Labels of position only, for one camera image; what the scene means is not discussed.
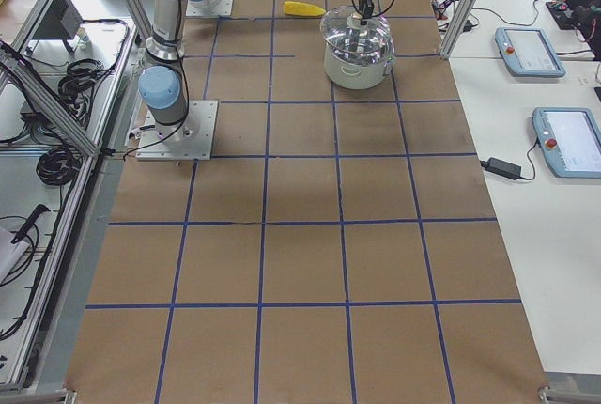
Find teach pendant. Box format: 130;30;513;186
532;107;600;179
495;27;565;78

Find coiled black cables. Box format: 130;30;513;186
36;58;121;188

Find pale green cooking pot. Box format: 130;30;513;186
324;40;395;90

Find yellow corn cob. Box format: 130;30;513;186
284;0;326;18

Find black power adapter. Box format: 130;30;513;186
480;157;521;180

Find aluminium frame rail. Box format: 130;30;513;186
1;41;100;157

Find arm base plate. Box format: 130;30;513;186
134;101;218;161
186;0;234;19

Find far teach pendant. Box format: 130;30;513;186
495;27;565;78

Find glass pot lid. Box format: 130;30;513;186
320;6;395;66

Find near teach pendant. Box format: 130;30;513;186
532;107;600;179

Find circuit board with wires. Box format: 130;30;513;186
429;0;459;33

